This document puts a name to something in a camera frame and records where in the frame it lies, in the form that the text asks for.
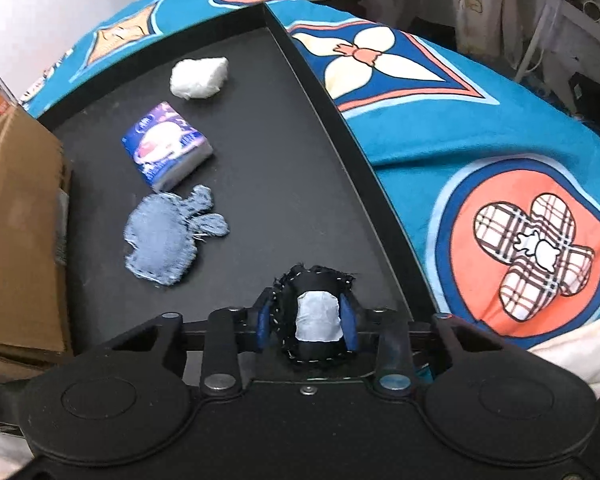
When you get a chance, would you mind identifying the white metal rack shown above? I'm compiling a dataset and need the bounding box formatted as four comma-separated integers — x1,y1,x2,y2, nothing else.
515,0,600,126

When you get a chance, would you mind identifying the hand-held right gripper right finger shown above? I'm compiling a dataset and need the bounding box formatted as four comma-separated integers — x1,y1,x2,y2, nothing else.
341,296,506,396

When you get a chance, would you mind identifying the denim fabric toy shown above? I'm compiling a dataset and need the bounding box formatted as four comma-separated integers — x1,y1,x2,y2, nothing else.
124,185,230,287

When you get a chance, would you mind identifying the white cotton ball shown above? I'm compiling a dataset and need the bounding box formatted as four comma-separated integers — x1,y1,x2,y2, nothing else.
170,56,229,100

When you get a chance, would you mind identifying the blue tissue pack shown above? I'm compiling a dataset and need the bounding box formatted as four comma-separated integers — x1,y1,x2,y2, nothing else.
121,101,214,192

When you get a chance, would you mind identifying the blue printed blanket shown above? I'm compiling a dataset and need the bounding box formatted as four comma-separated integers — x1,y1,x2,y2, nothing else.
17,0,600,356

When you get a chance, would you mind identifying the white tote bag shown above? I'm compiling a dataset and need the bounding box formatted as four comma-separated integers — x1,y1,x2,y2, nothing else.
450,0,523,68

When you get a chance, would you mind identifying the white fluffy blanket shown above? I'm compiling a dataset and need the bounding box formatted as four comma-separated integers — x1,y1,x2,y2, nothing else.
0,305,600,480

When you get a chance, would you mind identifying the brown cardboard box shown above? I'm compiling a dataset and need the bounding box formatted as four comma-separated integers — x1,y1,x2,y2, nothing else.
0,105,73,386

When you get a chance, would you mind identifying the black tray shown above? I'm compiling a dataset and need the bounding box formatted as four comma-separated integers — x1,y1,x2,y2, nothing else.
34,2,443,381

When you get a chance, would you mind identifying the black fabric pouch white patch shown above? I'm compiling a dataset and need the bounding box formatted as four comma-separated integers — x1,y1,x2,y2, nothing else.
271,263,358,372

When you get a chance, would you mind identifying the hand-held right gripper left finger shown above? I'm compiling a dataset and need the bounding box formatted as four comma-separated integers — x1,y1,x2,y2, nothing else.
97,287,277,396

